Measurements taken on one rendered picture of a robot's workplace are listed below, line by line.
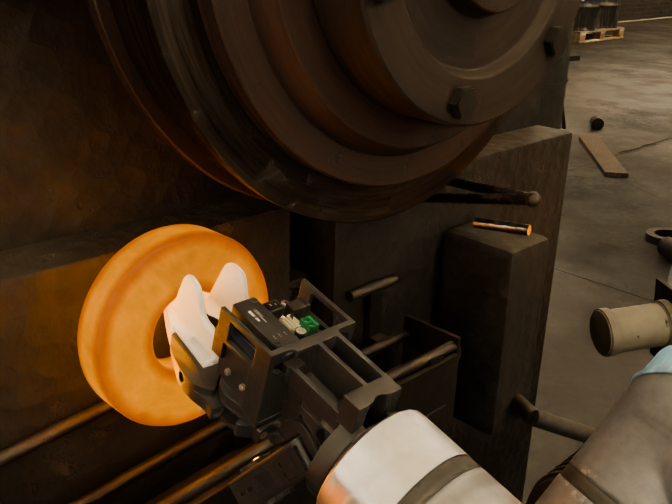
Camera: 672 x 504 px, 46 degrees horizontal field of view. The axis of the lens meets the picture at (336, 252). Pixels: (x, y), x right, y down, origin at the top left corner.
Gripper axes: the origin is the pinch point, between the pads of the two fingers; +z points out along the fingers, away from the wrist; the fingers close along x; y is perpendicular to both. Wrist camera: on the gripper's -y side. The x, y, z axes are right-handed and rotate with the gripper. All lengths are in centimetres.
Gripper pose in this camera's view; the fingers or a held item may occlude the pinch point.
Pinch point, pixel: (179, 303)
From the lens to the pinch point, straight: 61.1
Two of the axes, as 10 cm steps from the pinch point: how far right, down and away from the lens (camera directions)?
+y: 2.2, -8.2, -5.3
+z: -6.6, -5.3, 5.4
